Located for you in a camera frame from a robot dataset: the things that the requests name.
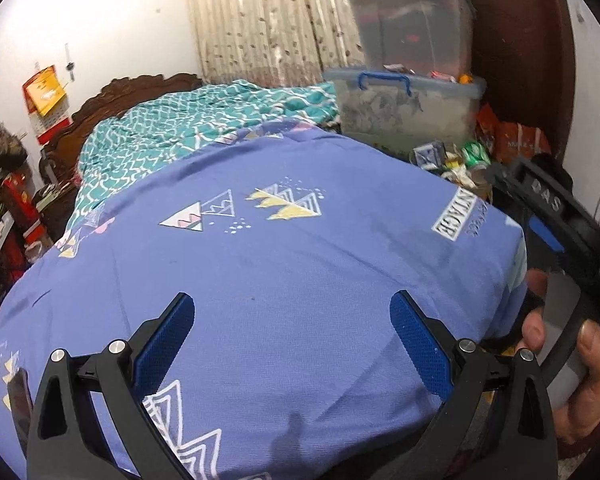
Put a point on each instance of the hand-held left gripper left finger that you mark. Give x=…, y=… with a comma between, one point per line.
x=167, y=340

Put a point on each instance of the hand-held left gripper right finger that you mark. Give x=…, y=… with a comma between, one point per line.
x=420, y=340

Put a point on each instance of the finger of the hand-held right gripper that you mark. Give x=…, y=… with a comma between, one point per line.
x=547, y=236
x=505, y=177

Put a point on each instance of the green snack packet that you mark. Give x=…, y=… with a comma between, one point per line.
x=476, y=152

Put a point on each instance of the crumpled pale wrapper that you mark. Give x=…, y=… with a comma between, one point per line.
x=460, y=174

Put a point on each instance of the red orange snack bag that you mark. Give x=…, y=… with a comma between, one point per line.
x=485, y=125

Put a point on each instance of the blue white carton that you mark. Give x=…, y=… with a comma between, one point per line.
x=428, y=156

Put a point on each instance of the small orange object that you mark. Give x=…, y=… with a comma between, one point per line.
x=464, y=79

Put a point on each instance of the brown wooden wardrobe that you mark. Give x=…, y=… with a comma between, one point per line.
x=520, y=50

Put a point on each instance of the blue printed bed sheet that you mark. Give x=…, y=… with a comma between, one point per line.
x=280, y=270

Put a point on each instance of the storage box teal lid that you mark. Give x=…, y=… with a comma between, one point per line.
x=410, y=25

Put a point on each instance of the cluttered shelf rack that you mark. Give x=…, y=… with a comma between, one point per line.
x=0, y=260

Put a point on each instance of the red box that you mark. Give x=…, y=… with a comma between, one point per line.
x=17, y=195

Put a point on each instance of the teal patterned blanket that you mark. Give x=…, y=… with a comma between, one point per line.
x=180, y=120

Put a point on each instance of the carved wooden headboard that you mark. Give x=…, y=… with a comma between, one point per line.
x=95, y=105

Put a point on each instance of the beige patterned curtain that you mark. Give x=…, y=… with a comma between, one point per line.
x=260, y=20

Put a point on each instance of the red yellow wall calendar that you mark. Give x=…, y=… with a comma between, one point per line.
x=45, y=95

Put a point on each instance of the small wall hook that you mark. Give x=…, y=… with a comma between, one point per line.
x=70, y=65

